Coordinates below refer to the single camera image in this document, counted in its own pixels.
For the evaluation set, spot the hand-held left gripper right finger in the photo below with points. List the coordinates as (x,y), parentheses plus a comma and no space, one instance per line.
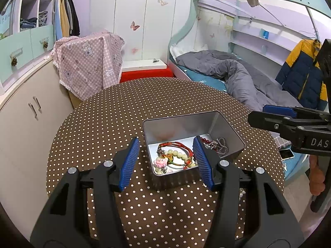
(203,165)

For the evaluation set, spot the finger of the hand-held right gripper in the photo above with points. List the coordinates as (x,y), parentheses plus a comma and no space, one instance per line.
(278,109)
(266,121)

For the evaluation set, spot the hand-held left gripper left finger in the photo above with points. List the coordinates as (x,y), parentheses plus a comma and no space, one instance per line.
(128,165)

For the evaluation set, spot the pink figure charm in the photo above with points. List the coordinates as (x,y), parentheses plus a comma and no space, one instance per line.
(160,163)

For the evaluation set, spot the silver metal tin box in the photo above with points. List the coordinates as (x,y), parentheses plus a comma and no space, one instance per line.
(181,124)

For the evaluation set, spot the person's right hand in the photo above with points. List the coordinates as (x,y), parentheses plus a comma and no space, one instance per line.
(316,178)

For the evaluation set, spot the plaid bed sheet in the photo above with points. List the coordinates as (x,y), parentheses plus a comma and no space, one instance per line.
(283,140)

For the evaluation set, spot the white smartphone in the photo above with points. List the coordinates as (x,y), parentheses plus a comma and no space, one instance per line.
(287,154)

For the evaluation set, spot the yellow and navy jacket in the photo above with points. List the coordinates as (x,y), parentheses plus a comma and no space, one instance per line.
(300,77)

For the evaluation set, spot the grey duvet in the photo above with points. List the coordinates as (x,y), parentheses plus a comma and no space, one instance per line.
(245,82)

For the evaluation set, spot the blue bedsheet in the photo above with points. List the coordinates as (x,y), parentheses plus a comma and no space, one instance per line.
(204,77)

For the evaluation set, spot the red storage box white lid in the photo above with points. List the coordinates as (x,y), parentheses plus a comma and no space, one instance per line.
(144,73)

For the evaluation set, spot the white board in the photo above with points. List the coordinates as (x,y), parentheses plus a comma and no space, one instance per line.
(139,64)

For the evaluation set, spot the white low cabinet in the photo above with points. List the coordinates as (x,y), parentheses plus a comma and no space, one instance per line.
(25,134)

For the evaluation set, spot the pink checked bear cloth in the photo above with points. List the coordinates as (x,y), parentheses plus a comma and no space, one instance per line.
(85,64)

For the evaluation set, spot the white pillow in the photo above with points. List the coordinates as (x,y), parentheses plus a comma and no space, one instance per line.
(181,51)

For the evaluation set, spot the grey hanging cloth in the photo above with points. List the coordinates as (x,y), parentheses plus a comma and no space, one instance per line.
(252,1)

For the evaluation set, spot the faint pink butterfly sticker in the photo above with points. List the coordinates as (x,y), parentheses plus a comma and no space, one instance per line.
(134,50)

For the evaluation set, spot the pale butterfly sticker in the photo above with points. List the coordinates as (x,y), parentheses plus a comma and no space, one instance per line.
(162,0)

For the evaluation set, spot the black hanging garment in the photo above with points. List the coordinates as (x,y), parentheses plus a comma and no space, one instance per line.
(74,15)

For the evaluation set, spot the teal drawer unit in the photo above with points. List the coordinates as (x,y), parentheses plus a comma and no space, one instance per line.
(23,44)

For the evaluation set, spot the white wardrobe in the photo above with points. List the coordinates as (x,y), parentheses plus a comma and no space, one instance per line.
(121,5)

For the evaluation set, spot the yellow hanging garment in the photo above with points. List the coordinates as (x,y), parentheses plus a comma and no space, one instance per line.
(64,15)

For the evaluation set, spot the light blue hanging garment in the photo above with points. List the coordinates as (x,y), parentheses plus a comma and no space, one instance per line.
(57,18)

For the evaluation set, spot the folded grey clothes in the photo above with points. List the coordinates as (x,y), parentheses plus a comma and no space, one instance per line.
(43,18)

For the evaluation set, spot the folded jeans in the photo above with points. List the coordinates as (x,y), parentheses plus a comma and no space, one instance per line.
(28,23)

